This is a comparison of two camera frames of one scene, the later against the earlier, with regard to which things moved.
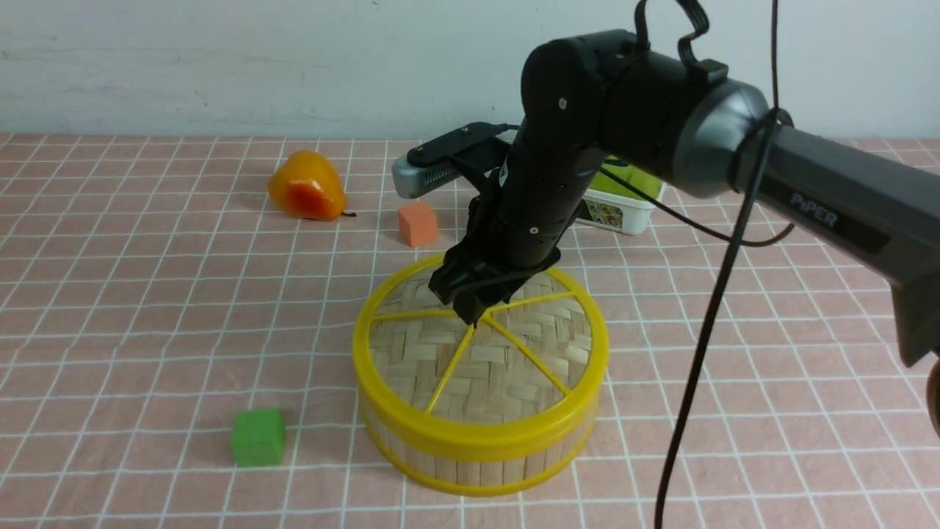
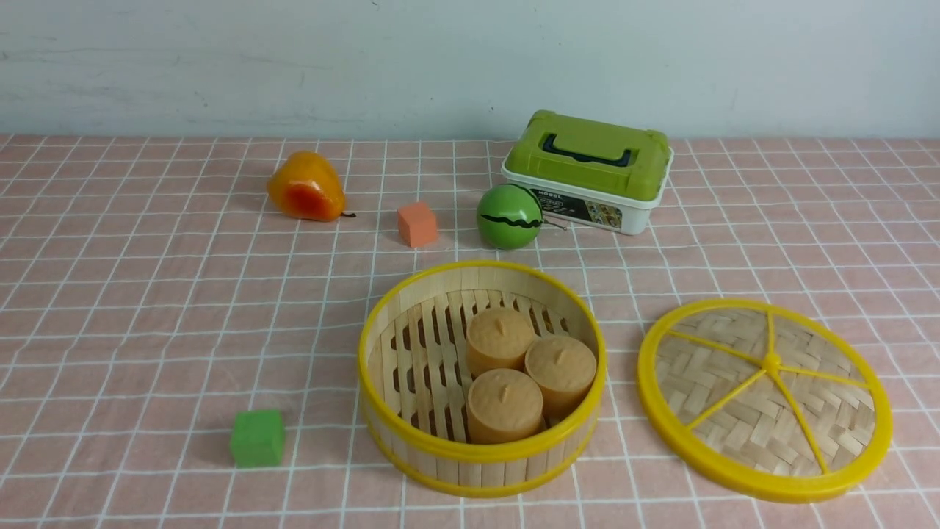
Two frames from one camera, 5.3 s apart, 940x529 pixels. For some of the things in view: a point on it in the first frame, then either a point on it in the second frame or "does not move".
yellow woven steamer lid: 526,375 → 764,400
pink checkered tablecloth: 178,324 does not move
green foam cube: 258,437 does not move
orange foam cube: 418,224 does not move
